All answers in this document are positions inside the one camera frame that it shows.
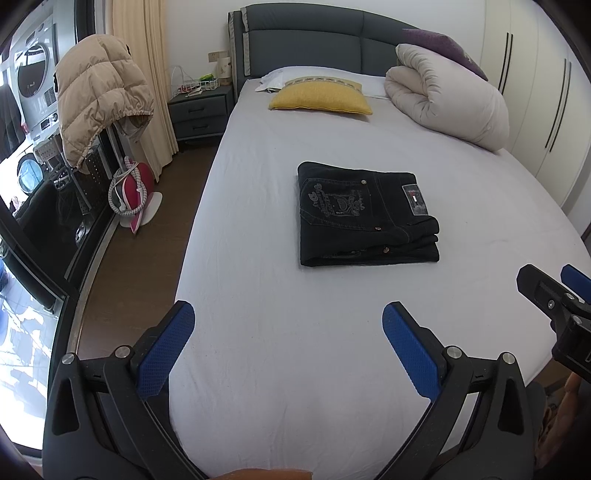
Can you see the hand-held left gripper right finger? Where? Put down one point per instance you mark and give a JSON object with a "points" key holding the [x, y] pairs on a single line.
{"points": [[411, 350]]}

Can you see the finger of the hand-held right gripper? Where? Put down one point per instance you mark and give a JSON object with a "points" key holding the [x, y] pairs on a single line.
{"points": [[545, 293], [577, 281]]}

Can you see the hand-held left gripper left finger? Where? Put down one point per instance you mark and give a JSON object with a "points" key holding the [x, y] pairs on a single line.
{"points": [[166, 346]]}

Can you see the black denim pants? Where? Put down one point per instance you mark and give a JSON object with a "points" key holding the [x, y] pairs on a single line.
{"points": [[351, 221]]}

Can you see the person's right hand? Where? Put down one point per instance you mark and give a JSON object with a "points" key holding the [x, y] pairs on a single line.
{"points": [[576, 390]]}

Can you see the bed with white sheet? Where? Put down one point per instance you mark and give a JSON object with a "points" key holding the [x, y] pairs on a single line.
{"points": [[277, 300]]}

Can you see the black framed glass door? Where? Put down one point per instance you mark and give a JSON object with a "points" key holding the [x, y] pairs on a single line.
{"points": [[32, 258]]}

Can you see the cream rolled quilt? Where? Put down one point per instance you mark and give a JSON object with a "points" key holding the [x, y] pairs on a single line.
{"points": [[448, 92]]}

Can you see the white washing machine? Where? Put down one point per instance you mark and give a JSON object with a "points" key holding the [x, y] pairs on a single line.
{"points": [[30, 168]]}

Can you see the grey nightstand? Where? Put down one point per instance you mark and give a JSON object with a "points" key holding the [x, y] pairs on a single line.
{"points": [[198, 115]]}

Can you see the white wardrobe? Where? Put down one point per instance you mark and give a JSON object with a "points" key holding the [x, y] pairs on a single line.
{"points": [[531, 46]]}

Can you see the beige down jacket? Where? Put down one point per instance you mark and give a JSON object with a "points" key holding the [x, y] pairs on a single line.
{"points": [[92, 92]]}

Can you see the yellow pillow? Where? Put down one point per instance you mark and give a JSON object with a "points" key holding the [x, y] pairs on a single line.
{"points": [[318, 99]]}

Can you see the purple cushion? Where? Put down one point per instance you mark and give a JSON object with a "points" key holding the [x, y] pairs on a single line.
{"points": [[443, 44]]}

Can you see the patterned beige cushion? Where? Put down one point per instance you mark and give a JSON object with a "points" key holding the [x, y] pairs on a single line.
{"points": [[323, 82]]}

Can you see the beige tissue box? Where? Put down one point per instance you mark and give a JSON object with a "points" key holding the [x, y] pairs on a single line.
{"points": [[225, 69]]}

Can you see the white pillow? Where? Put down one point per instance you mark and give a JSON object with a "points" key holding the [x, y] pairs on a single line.
{"points": [[286, 73]]}

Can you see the silver dryer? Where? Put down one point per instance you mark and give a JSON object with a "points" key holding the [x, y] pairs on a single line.
{"points": [[34, 74]]}

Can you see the beige curtain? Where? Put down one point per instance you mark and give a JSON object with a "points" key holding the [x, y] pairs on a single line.
{"points": [[138, 27]]}

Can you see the grey padded headboard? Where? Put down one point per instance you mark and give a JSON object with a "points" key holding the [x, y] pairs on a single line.
{"points": [[300, 41]]}

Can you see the wall socket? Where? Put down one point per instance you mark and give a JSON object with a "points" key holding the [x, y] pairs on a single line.
{"points": [[214, 57]]}

